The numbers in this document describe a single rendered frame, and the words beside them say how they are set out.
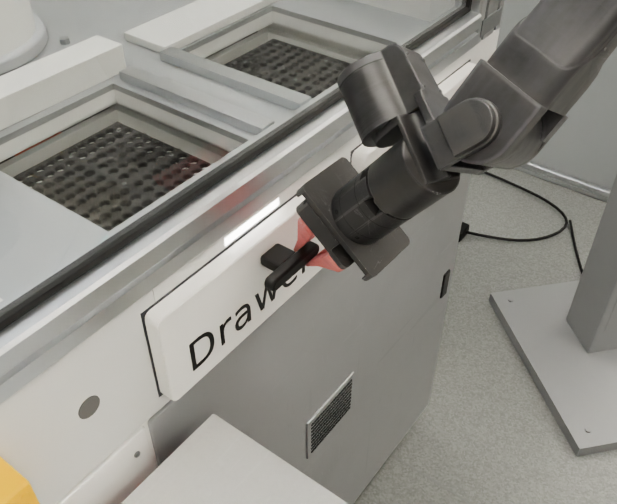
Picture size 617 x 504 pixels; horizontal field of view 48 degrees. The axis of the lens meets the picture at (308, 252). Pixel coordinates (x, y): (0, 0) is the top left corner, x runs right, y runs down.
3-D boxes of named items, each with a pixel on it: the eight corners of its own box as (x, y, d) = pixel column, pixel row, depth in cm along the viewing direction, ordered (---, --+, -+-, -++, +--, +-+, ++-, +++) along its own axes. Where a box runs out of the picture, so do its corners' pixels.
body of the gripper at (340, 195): (333, 164, 66) (378, 124, 60) (400, 249, 66) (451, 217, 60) (290, 195, 62) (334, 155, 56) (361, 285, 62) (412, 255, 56)
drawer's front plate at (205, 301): (348, 244, 83) (352, 167, 75) (173, 404, 65) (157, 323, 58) (336, 239, 83) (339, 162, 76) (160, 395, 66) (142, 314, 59)
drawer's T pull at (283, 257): (320, 253, 69) (320, 242, 68) (273, 295, 65) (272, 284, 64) (291, 239, 71) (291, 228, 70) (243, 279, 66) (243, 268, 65)
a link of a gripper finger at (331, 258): (300, 208, 72) (349, 166, 65) (342, 262, 72) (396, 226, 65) (257, 240, 68) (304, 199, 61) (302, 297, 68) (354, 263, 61)
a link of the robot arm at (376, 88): (503, 131, 47) (542, 142, 54) (435, -13, 49) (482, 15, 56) (364, 209, 53) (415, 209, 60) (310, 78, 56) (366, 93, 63)
